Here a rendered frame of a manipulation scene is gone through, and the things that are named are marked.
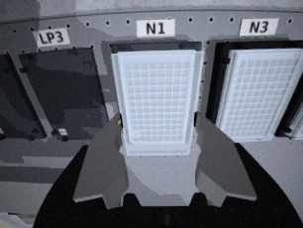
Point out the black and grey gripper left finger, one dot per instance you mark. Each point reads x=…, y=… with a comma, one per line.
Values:
x=94, y=181

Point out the grey flat base plate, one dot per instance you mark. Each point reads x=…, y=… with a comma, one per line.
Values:
x=155, y=180

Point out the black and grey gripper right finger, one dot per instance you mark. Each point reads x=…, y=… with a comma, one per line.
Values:
x=231, y=178

